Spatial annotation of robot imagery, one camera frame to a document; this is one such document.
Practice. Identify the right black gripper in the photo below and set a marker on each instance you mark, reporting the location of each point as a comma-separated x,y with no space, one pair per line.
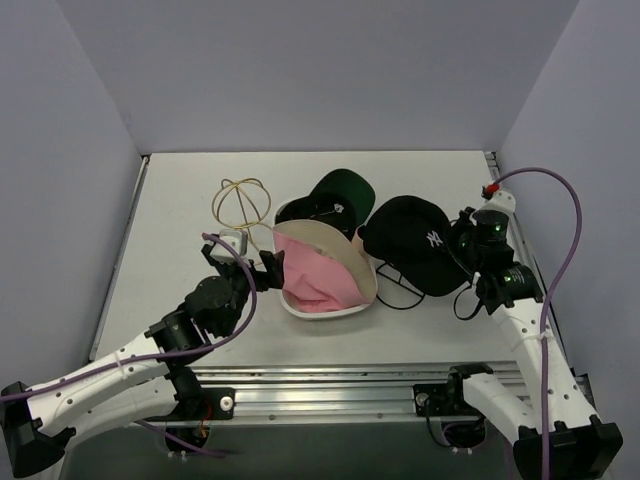
463,239

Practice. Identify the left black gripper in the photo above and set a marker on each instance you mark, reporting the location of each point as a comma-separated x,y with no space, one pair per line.
245,275

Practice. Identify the black NY baseball cap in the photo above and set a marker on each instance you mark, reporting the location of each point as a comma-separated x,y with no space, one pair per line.
410,235

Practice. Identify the pink bucket hat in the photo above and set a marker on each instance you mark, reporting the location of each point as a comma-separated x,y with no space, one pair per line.
325,276

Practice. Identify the black cap green brim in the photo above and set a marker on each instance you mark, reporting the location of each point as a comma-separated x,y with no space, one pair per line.
342,199

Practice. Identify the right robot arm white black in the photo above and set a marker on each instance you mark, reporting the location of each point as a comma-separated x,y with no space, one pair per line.
557,433

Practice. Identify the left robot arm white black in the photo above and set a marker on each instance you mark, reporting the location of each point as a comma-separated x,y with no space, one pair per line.
148,377

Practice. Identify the white perforated tray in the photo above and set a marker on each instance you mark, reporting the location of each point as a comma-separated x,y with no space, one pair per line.
327,275

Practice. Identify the beige cloth hat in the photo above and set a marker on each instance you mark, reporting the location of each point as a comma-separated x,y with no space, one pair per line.
357,240

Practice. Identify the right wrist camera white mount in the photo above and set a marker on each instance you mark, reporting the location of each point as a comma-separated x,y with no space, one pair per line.
498,199

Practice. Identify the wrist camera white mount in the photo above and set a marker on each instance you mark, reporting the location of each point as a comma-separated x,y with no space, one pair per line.
227,246
498,199

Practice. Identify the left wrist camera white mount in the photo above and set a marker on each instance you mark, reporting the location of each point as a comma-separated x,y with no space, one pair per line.
227,246

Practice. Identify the gold wire hat stand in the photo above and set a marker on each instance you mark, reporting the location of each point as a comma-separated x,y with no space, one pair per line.
242,205

